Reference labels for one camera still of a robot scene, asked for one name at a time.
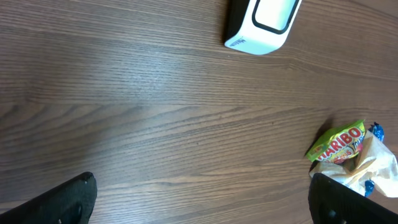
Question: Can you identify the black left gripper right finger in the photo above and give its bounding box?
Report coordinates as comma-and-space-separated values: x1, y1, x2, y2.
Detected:
308, 173, 397, 224

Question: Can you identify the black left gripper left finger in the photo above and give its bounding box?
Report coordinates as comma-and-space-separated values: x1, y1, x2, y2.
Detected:
1, 172, 97, 224

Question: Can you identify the green yellow candy bag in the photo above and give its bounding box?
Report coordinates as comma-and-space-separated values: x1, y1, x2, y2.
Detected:
305, 119, 366, 164

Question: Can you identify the beige brown cookie bag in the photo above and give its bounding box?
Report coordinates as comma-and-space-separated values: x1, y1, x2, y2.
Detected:
309, 132, 397, 198

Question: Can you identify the blue cookie pack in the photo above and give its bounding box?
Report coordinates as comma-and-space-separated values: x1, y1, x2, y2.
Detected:
365, 122, 384, 197

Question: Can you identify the white barcode scanner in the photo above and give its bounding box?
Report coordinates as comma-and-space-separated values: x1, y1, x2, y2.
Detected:
224, 0, 302, 55

